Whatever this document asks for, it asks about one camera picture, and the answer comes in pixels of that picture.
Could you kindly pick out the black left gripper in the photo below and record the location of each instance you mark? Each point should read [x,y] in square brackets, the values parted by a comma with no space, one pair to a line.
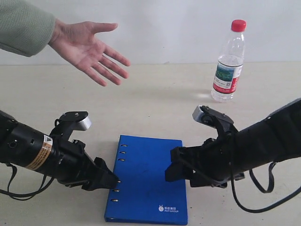
[73,167]

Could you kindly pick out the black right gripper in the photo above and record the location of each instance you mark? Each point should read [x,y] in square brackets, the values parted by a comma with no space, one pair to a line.
[209,161]

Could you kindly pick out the blue ring binder notebook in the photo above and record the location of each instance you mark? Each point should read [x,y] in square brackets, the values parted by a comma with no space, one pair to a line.
[142,194]

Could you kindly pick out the clear plastic water bottle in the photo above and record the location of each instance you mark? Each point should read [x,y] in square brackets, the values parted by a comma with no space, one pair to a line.
[230,63]

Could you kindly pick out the green sleeved forearm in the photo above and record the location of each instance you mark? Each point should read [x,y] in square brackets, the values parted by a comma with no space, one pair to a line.
[24,28]

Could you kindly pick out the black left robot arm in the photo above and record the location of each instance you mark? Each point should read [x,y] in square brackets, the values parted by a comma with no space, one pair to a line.
[26,147]

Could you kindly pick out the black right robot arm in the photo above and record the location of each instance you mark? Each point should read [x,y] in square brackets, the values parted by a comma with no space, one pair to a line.
[274,139]

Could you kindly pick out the person's open bare hand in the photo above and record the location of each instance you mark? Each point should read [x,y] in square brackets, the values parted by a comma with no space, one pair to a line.
[78,45]

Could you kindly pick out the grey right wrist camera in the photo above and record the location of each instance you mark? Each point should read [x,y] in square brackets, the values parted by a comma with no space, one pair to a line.
[223,124]

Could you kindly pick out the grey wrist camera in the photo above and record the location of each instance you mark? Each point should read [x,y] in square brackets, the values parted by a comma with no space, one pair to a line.
[69,122]
[223,124]

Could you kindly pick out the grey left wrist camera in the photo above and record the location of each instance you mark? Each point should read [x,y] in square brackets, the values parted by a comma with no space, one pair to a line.
[69,122]

